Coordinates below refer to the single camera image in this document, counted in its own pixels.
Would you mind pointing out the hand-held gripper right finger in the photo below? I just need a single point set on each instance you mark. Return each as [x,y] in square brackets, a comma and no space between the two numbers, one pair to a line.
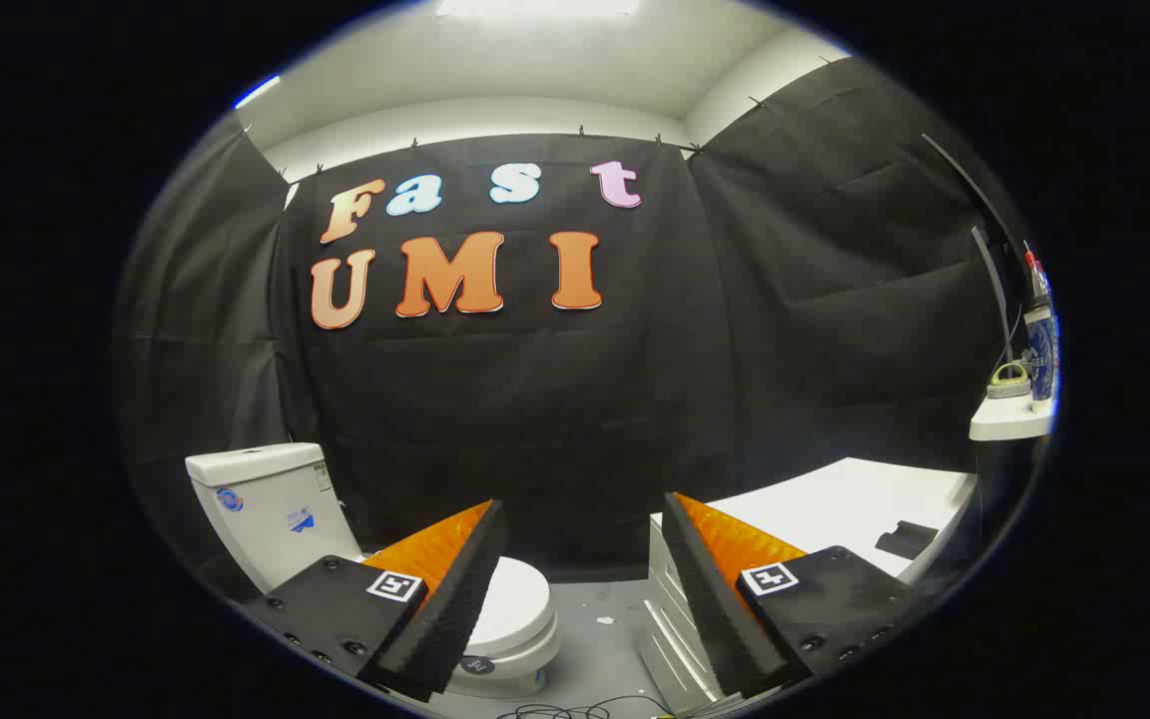
[710,599]

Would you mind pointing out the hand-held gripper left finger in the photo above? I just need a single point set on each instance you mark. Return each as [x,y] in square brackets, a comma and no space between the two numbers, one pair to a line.
[455,589]

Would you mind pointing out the white toilet lid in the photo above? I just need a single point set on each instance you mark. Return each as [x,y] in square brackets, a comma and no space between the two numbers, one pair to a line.
[520,599]

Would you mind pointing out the white ceramic toilet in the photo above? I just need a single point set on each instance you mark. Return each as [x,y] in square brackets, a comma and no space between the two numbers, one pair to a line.
[266,509]

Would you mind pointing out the white drawer cabinet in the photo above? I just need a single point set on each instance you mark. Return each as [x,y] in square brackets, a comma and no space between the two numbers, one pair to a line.
[835,499]

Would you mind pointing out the small black flat object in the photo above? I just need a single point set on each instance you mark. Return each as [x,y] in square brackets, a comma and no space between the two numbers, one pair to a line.
[904,540]

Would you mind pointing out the black backdrop cloth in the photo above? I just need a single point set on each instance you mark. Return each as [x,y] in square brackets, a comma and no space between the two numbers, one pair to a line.
[535,399]

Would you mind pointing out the yellowish tape roll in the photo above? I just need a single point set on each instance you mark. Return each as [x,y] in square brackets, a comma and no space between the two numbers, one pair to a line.
[1009,384]

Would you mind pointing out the blue white spray bottle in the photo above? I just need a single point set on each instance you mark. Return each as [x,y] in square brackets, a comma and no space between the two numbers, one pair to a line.
[1041,350]

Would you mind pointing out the ceiling light panel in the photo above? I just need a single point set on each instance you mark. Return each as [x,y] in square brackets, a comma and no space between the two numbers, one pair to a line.
[535,7]

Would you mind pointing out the white wall shelf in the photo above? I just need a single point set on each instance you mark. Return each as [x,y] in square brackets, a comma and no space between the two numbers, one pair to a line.
[1004,419]

